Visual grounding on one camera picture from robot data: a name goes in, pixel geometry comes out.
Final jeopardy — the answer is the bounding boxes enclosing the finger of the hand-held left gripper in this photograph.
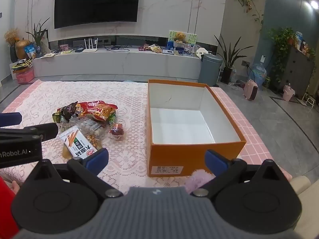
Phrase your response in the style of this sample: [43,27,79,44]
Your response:
[0,123,59,141]
[0,112,22,128]

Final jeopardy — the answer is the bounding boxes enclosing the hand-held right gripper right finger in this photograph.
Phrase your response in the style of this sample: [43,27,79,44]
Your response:
[191,150,292,198]

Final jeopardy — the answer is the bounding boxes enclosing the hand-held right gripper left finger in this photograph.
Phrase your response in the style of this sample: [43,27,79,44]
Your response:
[24,148,124,198]

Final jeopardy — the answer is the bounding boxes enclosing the clear packet with green label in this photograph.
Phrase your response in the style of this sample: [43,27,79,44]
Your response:
[62,134,102,159]

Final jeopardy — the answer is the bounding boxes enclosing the white breadstick packet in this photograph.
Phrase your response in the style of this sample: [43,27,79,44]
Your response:
[58,126,98,159]

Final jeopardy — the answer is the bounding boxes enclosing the dark shiny candy wrapper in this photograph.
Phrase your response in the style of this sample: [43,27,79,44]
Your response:
[52,102,78,124]

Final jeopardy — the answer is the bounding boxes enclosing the clear packet of white balls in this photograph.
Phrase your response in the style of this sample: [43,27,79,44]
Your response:
[75,119,105,136]

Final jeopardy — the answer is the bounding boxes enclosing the red round snack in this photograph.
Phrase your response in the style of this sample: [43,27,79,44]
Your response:
[110,123,125,141]

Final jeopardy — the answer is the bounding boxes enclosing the orange cardboard box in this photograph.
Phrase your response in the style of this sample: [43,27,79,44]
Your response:
[147,79,247,178]

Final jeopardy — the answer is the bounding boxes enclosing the purple fluffy cloth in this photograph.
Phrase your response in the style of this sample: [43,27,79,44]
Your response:
[186,169,215,195]

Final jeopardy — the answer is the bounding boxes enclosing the pink basket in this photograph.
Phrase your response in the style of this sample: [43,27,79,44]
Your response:
[15,68,35,84]

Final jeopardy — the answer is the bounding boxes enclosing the white lace tablecloth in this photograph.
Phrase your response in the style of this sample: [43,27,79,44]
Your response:
[2,81,192,195]

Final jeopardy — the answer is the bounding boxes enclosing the pink checked tablecloth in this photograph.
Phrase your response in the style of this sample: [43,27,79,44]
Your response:
[2,78,293,188]

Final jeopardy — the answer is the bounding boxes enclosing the yellow and black packets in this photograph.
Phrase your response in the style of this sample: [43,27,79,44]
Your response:
[11,59,33,74]

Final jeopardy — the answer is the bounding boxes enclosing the person's red clothing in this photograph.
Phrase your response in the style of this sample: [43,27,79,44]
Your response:
[0,177,19,239]

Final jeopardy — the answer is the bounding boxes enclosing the gold vase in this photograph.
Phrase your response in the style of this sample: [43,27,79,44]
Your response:
[15,38,31,60]

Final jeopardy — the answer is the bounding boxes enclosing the blue snack bag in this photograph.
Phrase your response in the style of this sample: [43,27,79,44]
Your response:
[24,43,38,58]

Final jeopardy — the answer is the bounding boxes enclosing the pink space heater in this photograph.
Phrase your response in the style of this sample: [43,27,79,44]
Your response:
[243,80,259,102]

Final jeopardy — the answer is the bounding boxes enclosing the dried yellow flowers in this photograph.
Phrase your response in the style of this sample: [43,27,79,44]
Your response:
[4,28,21,46]

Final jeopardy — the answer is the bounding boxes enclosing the long-leaf plant in black pot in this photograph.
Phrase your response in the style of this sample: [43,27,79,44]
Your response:
[214,33,255,84]

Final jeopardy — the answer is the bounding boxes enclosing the green leafy potted plant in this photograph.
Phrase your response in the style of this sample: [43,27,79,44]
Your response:
[26,17,50,55]

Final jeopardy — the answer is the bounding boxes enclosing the beige cushion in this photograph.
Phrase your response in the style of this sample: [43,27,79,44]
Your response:
[289,175,312,205]

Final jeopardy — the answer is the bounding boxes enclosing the white router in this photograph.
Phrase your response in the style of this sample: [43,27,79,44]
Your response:
[82,37,99,53]

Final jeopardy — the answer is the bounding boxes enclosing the grey pedal trash bin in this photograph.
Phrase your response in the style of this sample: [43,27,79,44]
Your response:
[199,54,223,87]

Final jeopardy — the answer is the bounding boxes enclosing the large blue water jug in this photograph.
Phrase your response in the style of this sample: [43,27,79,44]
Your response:
[249,62,268,89]

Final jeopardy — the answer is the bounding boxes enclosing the grey television console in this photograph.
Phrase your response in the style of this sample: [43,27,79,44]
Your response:
[32,47,203,79]

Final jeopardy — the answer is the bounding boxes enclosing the small pink bin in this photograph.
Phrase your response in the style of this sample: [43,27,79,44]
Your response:
[283,85,295,102]

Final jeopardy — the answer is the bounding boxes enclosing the white round stand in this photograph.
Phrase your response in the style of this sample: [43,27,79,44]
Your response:
[194,45,209,58]

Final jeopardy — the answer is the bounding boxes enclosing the white step stool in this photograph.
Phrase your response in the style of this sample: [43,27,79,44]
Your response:
[298,93,317,108]

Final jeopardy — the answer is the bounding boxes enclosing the dark grey cabinet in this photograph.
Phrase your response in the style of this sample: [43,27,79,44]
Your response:
[272,45,316,100]

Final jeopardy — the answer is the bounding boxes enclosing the pile of snack packets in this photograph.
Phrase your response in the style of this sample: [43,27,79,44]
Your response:
[139,43,163,53]

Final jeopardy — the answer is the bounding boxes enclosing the green picture card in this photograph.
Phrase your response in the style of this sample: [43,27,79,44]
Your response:
[168,30,197,48]

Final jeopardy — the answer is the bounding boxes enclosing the brown teddy bear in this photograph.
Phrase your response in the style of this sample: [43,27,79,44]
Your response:
[173,31,186,43]

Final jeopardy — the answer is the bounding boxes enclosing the green vine plant on cabinet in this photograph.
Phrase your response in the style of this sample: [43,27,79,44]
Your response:
[268,27,297,80]

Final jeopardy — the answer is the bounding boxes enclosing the bottles on cabinet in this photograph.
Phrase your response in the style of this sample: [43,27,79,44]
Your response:
[295,31,311,55]

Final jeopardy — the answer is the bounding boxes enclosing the black cables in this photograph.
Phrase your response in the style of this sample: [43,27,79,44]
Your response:
[103,44,130,52]

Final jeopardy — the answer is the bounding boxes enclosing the black wall television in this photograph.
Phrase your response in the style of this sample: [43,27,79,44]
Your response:
[54,0,141,29]

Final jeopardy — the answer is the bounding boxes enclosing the hanging wall vine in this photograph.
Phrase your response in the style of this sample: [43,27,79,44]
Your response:
[233,0,264,31]

